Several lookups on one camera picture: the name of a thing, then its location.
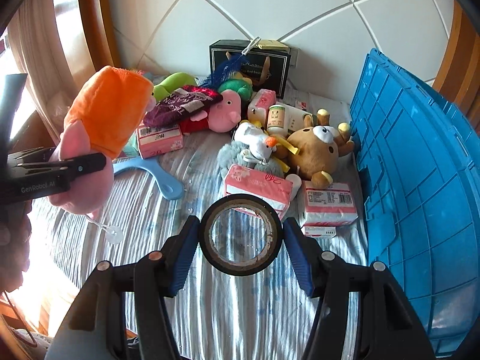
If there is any orange dress pig plush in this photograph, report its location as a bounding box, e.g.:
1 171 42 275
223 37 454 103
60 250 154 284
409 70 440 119
49 66 156 217

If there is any black tape roll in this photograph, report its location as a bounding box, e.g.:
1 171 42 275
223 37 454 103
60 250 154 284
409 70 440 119
199 193 283 276

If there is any person left hand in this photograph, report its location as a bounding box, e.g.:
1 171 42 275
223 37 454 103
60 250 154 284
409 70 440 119
1 201 32 293

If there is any pink barcode tissue pack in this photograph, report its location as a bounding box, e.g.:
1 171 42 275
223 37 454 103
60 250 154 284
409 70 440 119
136 124 184 158

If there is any pink tissue pack right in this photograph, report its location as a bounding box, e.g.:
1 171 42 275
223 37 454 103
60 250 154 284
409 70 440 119
297 181 358 227

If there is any blue plastic hanger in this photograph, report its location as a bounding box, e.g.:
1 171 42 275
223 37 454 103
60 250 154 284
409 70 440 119
113 157 184 201

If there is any maroon cloth pouch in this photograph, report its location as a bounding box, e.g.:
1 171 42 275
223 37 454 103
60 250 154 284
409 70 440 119
143 85 223 128

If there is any blue plastic storage bin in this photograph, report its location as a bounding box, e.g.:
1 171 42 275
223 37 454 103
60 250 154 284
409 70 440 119
350 49 479 358

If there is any light green plush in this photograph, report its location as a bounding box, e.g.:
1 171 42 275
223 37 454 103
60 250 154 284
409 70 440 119
152 72 197 102

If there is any brown bear plush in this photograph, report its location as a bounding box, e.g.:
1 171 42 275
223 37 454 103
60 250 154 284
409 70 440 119
277 109 355 189

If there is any red dress pig plush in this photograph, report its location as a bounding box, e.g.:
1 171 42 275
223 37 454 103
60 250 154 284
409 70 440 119
179 89 242 134

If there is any white duck plush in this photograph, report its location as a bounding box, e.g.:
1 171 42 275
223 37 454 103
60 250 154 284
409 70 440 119
233 121 278 162

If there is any blue feather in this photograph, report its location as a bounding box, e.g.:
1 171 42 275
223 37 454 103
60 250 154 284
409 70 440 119
199 53 246 90

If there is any white medicine bottle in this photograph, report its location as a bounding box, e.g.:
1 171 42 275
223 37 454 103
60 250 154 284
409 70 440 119
267 104 288 137

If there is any black gift box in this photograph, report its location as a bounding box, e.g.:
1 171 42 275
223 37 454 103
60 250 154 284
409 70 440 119
209 39 292 98

